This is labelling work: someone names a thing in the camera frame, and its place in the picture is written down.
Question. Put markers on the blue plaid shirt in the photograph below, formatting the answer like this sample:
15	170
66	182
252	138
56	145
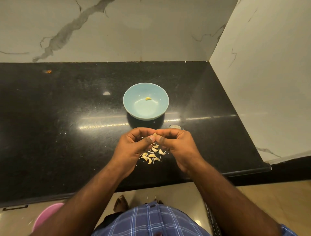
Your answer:
155	224

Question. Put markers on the pink plastic bucket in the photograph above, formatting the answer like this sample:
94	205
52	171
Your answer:
47	216

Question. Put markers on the pile of garlic skins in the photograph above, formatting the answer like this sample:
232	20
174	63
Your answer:
152	155

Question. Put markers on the person's right forearm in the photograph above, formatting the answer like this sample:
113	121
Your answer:
235	202

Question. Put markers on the person's right hand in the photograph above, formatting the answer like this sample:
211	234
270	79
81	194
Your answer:
180	147

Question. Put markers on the black cabinet trim strip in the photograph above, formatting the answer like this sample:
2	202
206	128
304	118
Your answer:
213	223

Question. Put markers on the person's left forearm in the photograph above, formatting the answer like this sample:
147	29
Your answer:
80	208

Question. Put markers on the garlic peel scrap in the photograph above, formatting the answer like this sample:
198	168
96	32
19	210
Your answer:
175	127

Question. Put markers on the small orange scrap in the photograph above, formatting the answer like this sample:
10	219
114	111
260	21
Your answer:
47	71

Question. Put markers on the light blue bowl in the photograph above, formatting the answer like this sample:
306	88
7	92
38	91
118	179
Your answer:
146	101

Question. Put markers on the person's left foot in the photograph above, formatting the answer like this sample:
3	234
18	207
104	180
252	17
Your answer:
121	203

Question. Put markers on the person's left hand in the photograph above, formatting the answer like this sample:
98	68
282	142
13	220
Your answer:
127	151

